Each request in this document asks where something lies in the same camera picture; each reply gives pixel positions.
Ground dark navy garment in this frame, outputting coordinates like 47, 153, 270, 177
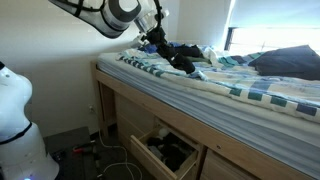
174, 44, 204, 58

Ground closed wooden drawer front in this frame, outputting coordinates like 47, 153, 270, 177
114, 92, 159, 153
199, 149, 264, 180

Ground grey-blue sheeted mattress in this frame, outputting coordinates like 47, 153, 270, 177
96, 52, 320, 180

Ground light patterned sock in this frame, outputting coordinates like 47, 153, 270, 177
157, 125, 171, 139

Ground wooden bed frame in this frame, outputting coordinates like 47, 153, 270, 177
89, 60, 316, 180

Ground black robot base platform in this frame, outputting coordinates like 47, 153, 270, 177
42, 125, 103, 180

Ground open wooden drawer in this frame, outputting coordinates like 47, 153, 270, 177
129, 123, 202, 180

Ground dark pillow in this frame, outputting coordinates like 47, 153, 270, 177
248, 44, 320, 82

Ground bright window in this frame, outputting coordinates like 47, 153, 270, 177
223, 0, 320, 56

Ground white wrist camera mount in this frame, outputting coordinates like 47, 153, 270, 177
131, 34, 148, 48

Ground red black clamp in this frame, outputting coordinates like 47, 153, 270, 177
72, 142, 99, 155

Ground black socks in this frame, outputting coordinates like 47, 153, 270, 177
155, 42, 197, 75

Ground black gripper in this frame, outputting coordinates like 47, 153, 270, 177
145, 27, 168, 47

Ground black clothing pile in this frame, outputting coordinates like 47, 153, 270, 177
146, 132, 197, 173

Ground white floor cable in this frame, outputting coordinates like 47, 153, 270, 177
95, 129, 145, 180

